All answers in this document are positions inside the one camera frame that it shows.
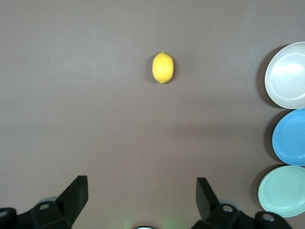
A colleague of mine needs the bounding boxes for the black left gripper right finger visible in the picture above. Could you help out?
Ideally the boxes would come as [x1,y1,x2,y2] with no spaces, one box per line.
[192,177,241,229]

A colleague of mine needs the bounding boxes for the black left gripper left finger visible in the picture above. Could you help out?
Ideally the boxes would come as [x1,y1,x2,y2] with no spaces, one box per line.
[30,175,89,229]

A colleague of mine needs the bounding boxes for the yellow lemon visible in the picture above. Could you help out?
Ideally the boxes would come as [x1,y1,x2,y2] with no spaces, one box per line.
[152,51,174,84]

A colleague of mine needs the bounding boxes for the pale green round plate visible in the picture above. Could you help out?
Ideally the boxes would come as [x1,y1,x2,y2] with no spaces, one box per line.
[258,166,305,218]

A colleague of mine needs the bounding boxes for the blue round plate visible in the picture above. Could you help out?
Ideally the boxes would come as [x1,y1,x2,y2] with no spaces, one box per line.
[272,108,305,167]

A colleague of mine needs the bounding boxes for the beige round plate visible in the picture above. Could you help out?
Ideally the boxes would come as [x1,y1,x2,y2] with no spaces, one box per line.
[264,42,305,110]

